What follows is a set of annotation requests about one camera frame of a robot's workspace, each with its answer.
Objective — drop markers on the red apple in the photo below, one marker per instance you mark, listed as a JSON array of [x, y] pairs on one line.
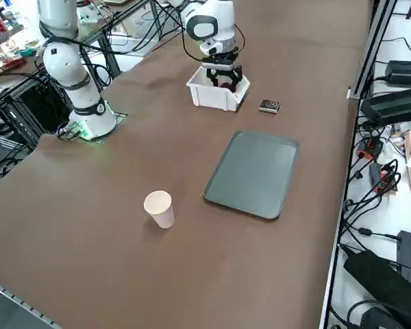
[[225, 85]]

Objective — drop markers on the black smooth power brick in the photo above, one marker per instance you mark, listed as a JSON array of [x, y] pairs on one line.
[[405, 72]]

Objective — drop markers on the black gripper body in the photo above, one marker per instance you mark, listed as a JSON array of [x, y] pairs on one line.
[[222, 62]]

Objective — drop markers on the aluminium frame post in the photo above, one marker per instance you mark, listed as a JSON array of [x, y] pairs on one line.
[[371, 48]]

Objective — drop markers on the orange black plug connector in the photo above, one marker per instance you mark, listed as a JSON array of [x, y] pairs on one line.
[[383, 178]]

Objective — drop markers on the gray rectangular tray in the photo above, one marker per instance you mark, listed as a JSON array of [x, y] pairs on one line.
[[251, 174]]

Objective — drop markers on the large black adapter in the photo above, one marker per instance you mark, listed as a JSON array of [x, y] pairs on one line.
[[380, 281]]

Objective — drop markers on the gray slotted rail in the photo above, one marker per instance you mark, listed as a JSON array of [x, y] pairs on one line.
[[17, 301]]

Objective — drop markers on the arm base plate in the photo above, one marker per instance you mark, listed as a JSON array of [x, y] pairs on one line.
[[118, 118]]

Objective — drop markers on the small black printed box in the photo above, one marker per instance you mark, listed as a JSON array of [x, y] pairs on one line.
[[270, 106]]

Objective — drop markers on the white paper cup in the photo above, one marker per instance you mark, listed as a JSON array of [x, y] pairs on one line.
[[161, 212]]

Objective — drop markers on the black ribbed power supply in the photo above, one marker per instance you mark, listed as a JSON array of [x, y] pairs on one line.
[[394, 104]]

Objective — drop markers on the white plastic bin box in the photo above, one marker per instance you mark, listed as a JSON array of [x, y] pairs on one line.
[[214, 97]]

